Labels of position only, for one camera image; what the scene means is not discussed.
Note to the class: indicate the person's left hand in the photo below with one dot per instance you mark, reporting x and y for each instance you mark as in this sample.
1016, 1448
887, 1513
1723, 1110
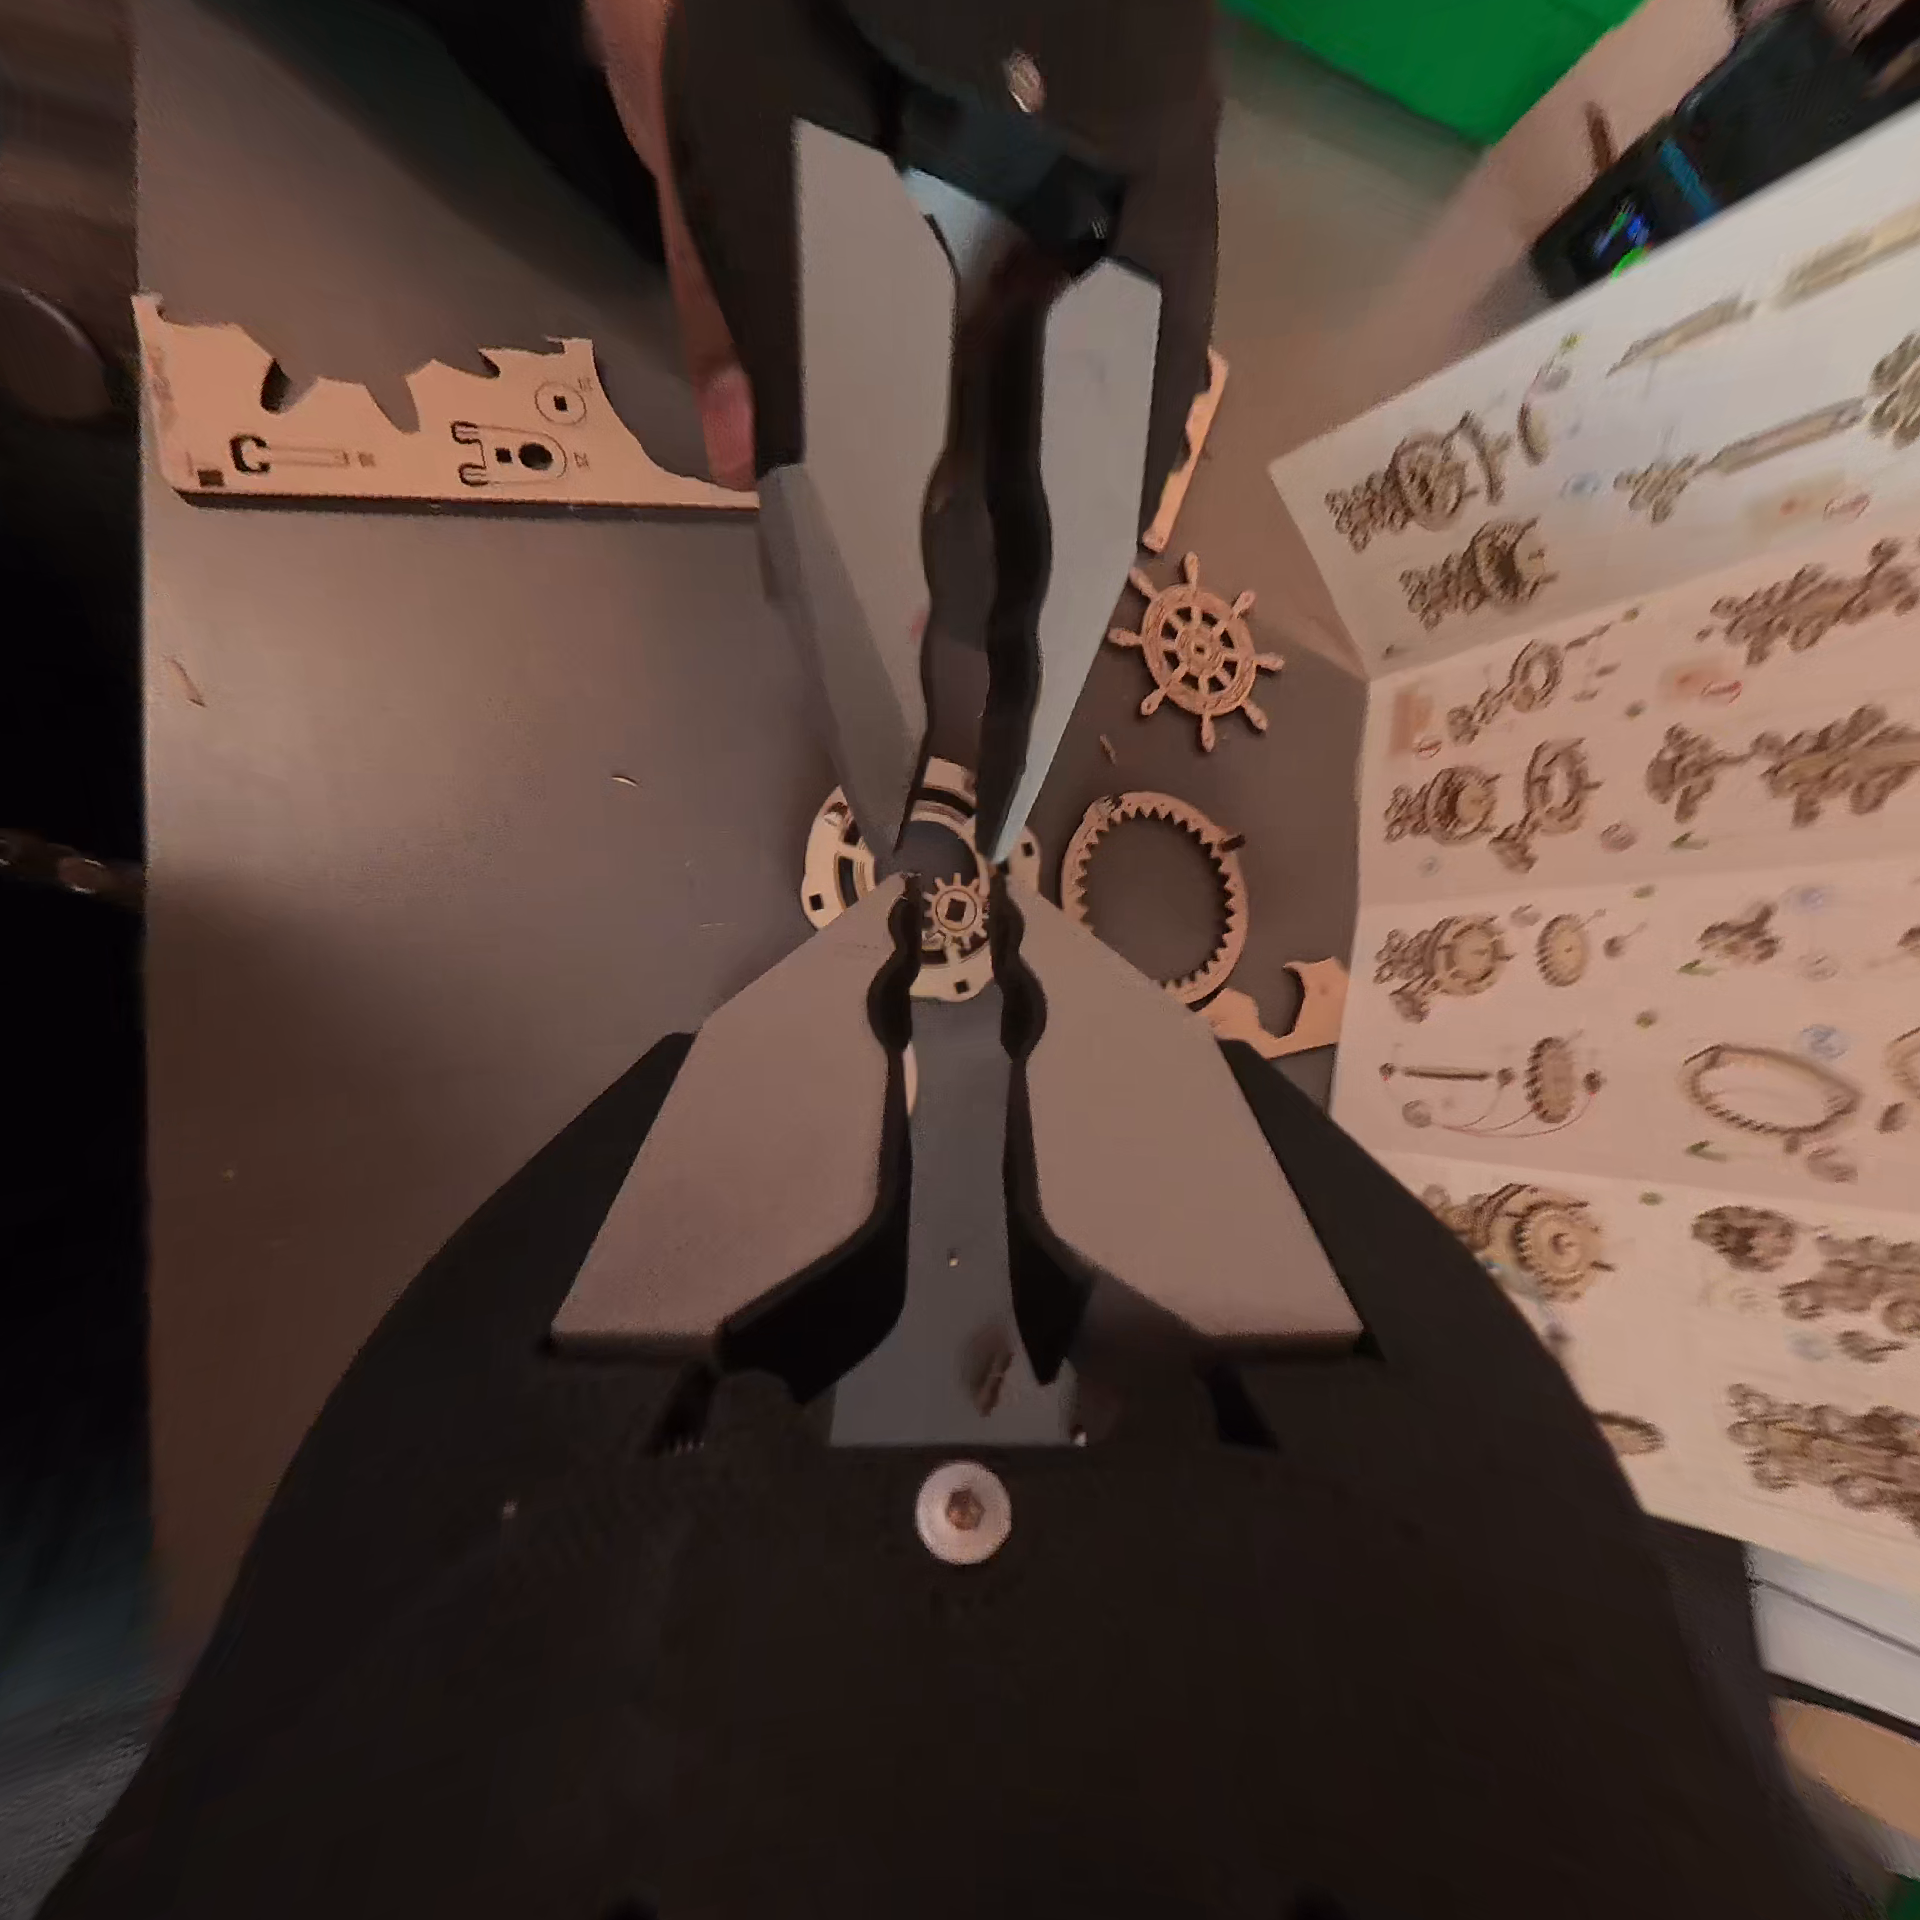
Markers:
717, 404

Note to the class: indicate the wooden ship wheel part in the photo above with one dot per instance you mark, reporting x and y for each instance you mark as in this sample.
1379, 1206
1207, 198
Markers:
1196, 647

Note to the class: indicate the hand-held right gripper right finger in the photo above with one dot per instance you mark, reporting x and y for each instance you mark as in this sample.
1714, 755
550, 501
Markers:
1171, 1185

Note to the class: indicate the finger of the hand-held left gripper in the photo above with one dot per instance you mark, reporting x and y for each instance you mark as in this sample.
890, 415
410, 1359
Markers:
856, 451
1096, 451

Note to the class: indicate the square wooden cutout sheet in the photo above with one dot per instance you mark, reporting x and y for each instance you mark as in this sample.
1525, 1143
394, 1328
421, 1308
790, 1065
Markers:
1194, 436

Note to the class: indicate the green box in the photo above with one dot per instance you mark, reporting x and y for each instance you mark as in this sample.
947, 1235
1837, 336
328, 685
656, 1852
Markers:
1426, 54

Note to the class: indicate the paper instruction sheet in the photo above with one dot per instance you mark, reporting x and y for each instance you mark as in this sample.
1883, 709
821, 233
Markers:
1651, 840

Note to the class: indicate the small wooden gear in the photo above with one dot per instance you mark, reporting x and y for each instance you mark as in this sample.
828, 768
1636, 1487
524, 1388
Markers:
956, 908

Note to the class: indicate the long jagged wooden frame strip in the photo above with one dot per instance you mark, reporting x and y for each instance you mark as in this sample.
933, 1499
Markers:
376, 451

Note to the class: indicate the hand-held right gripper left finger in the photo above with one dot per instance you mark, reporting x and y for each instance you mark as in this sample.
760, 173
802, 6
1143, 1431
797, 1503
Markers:
750, 1171

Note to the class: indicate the black electronic device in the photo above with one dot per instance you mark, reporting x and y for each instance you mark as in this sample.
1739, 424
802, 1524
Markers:
1724, 135

